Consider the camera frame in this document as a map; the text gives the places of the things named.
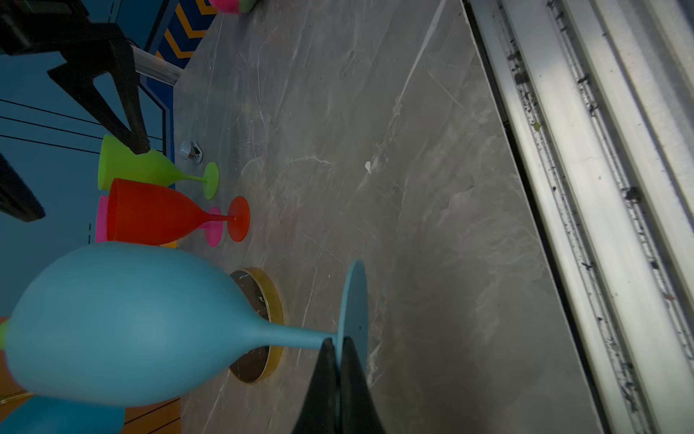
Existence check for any plush toy pink green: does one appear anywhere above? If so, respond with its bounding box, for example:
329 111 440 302
210 0 257 14

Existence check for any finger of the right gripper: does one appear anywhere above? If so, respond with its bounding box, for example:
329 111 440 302
0 156 45 222

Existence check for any gold wine glass rack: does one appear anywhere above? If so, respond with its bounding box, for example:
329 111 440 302
162 238 286 385

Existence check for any red wine glass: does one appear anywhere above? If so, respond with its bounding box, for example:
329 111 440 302
106 178 251 246

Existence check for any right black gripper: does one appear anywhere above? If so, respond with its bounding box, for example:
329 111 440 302
0 0 152 156

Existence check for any aluminium front rail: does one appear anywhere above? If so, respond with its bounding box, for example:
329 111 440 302
468 1 693 433

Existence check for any magenta wine glass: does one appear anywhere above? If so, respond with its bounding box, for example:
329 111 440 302
95 195 224 247

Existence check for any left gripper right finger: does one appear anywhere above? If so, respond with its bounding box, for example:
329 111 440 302
339 337 386 434

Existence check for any blue wine glass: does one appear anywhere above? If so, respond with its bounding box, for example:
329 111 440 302
4 241 370 408
1 396 126 433

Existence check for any green wine glass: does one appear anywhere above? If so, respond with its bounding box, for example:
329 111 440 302
98 135 220 200

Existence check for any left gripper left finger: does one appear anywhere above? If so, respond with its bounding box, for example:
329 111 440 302
291 338 339 434

